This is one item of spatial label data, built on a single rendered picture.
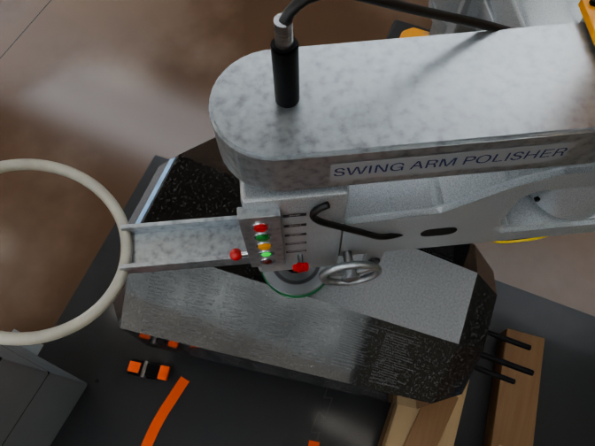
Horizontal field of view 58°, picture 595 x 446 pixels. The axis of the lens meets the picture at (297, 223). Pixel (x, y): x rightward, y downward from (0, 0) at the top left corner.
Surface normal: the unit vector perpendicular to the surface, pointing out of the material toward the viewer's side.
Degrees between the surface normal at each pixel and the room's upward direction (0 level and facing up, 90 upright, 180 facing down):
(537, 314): 0
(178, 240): 2
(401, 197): 4
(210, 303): 45
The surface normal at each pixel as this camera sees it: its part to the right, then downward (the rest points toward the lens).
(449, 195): -0.65, -0.24
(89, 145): -0.01, -0.39
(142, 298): -0.23, 0.34
